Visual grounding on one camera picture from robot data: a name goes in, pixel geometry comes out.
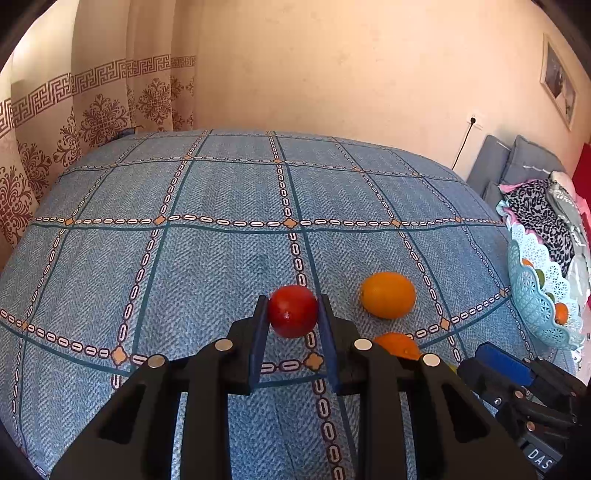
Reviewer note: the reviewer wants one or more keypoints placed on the grey cushion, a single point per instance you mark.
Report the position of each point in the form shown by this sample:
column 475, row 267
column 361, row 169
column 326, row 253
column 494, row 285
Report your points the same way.
column 489, row 161
column 531, row 159

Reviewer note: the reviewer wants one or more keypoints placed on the red tomato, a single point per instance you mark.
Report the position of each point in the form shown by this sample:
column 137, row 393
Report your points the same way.
column 293, row 316

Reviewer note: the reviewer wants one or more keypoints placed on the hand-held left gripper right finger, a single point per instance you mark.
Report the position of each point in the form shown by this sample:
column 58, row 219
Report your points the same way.
column 328, row 341

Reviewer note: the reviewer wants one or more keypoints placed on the beige patterned curtain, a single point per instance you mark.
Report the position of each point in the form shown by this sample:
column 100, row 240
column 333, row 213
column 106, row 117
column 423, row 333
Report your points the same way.
column 92, row 115

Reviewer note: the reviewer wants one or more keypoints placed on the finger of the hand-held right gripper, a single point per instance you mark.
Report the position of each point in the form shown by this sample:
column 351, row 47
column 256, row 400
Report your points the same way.
column 503, row 359
column 480, row 378

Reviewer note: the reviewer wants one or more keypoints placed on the white wall socket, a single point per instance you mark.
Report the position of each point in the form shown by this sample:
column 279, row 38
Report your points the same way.
column 475, row 120

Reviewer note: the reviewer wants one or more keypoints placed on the white grey cloth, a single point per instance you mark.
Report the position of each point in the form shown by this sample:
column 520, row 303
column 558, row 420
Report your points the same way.
column 565, row 203

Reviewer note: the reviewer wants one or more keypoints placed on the light blue plastic basket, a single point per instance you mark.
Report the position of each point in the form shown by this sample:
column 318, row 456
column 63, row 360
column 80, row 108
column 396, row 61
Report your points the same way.
column 540, row 304

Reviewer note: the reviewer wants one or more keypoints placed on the green tomato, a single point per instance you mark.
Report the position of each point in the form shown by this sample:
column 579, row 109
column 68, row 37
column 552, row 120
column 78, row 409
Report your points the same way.
column 540, row 277

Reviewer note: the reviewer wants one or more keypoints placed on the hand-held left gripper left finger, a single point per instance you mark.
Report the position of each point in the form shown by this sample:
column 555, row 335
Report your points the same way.
column 261, row 341

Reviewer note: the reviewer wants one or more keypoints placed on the blue checked bedsheet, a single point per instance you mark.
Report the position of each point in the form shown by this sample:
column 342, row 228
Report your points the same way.
column 161, row 277

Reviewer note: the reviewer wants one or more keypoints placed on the red cloth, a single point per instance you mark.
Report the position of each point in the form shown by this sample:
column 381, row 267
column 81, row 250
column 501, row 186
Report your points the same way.
column 584, row 170

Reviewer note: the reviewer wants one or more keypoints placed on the pink cloth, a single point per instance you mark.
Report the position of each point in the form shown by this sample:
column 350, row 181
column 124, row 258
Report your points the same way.
column 510, row 188

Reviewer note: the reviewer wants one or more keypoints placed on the large orange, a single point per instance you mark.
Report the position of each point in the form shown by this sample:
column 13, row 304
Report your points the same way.
column 388, row 295

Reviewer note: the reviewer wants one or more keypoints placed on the leopard print cloth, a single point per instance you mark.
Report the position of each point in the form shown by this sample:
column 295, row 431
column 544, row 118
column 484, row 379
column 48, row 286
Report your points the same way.
column 535, row 212

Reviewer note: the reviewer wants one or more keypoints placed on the framed wall picture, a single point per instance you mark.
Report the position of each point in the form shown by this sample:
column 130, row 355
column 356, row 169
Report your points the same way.
column 558, row 81

